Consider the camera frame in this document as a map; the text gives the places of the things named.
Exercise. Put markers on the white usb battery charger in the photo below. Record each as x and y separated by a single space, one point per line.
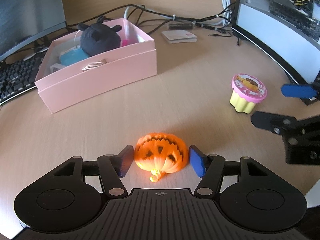
56 67

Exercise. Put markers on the white card pack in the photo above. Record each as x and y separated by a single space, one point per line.
178 36

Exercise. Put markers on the black keyboard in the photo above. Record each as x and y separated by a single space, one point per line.
19 77

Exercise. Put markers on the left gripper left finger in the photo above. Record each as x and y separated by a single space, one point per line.
112 168

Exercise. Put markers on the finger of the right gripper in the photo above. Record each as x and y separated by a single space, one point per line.
274 123
302 91

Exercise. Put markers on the blue white packet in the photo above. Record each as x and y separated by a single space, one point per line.
72 56

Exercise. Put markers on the black computer monitor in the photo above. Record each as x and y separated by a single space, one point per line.
25 21

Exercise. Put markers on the pink yellow cupcake toy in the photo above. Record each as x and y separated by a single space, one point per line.
247 92

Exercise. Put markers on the pink plastic strainer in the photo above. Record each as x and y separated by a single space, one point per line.
124 42

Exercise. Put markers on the pink open cardboard box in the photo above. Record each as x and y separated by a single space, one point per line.
98 74

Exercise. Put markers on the glass panel computer case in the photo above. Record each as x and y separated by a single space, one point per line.
286 30

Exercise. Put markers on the black plush toy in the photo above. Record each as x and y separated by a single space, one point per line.
98 38

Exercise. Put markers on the black flashlight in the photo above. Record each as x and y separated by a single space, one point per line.
180 26

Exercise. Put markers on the orange pumpkin toy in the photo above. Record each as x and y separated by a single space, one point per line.
161 154

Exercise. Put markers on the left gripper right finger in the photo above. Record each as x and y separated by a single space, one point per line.
210 169

